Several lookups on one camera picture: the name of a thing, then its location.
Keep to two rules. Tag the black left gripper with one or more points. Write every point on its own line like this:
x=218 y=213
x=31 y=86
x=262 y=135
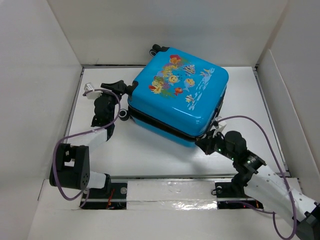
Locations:
x=118 y=86

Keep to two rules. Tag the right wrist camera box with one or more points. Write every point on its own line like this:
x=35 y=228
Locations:
x=218 y=126

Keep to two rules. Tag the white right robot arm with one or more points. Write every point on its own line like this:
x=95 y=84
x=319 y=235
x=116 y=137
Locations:
x=257 y=180

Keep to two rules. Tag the blue kids suitcase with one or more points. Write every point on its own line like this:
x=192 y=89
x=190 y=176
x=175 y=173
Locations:
x=176 y=95

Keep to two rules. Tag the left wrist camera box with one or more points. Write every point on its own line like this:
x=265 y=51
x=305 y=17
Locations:
x=90 y=92

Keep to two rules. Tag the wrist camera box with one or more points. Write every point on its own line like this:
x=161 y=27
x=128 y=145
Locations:
x=218 y=126
x=90 y=92

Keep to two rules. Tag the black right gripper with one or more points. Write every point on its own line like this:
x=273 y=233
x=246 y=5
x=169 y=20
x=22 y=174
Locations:
x=205 y=143

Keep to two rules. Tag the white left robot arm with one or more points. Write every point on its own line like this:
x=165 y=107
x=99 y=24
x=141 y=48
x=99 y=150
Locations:
x=71 y=155

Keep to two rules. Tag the aluminium table rail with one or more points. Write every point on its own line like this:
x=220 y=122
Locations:
x=167 y=194

